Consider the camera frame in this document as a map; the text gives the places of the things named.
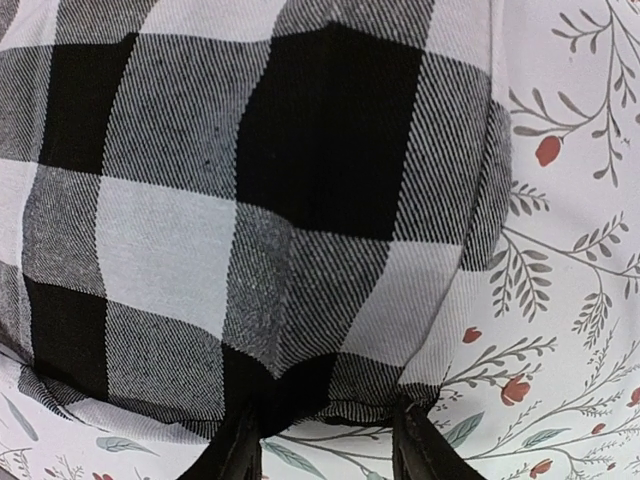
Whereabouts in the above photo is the floral patterned table mat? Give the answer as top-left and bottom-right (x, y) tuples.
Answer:
(1, 1), (639, 479)

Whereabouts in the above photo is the black white checkered shirt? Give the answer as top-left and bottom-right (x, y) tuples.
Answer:
(1, 1), (511, 443)

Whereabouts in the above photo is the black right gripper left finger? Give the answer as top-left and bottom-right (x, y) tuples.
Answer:
(178, 404), (262, 480)

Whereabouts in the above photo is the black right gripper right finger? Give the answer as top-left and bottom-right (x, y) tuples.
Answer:
(392, 395), (485, 480)

